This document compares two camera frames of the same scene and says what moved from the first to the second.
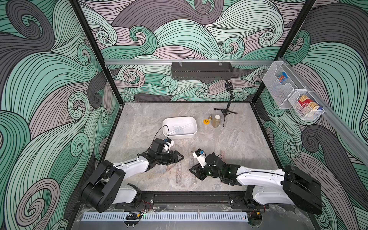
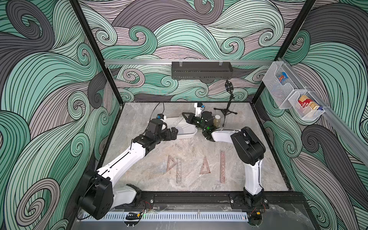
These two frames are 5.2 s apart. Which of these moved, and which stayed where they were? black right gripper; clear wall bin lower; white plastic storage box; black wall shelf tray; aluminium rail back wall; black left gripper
Moved: black left gripper; black right gripper
Stayed: clear wall bin lower; black wall shelf tray; white plastic storage box; aluminium rail back wall
